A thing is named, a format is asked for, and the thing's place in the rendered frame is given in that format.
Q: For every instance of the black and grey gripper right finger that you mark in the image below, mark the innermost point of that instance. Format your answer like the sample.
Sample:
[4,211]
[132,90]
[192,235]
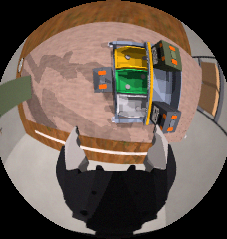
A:
[160,161]

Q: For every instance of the green open bin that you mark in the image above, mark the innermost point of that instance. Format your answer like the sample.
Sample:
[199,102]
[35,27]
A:
[132,77]

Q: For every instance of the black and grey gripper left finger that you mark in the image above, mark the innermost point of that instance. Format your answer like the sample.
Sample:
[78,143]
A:
[71,162]

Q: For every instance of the yellow open bin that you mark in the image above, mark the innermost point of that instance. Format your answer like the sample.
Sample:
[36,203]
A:
[135,62]

